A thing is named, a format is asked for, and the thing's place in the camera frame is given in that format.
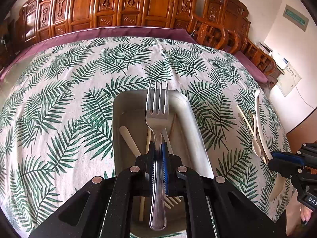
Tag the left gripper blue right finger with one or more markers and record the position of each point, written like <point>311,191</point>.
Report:
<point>166,166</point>

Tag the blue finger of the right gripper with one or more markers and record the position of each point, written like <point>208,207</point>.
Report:
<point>289,157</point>

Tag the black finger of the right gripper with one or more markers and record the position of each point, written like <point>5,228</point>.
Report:
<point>285,168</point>

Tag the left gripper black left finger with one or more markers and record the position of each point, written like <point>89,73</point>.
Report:
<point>149,167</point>

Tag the stainless steel fork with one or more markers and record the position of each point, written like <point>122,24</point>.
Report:
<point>156,118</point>

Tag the cream spoon with hole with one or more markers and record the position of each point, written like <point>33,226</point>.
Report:
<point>125,133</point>

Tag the light bamboo chopstick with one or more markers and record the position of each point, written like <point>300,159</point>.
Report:
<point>142,199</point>
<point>242,116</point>

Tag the cream plastic spoon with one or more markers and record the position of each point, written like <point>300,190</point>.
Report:
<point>259,127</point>

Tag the smiley face metal spoon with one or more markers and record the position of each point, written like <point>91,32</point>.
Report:
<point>172,126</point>

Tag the person's right hand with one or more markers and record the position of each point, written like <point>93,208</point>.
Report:
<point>305,213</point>

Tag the grey metal tray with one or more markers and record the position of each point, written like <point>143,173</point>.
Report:
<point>182,180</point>

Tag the wooden side table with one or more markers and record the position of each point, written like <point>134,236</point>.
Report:
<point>273,77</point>

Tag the purple armchair cushion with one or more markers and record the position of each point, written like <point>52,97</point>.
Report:
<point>251,68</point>

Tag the green fern print tablecloth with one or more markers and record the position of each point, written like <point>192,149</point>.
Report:
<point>56,121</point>

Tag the grey electrical panel box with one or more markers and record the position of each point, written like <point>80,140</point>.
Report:
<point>296,17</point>

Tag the carved wooden armchair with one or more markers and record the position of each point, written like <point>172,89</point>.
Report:
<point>233,16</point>

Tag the long carved wooden sofa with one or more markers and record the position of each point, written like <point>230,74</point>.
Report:
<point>43,19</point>

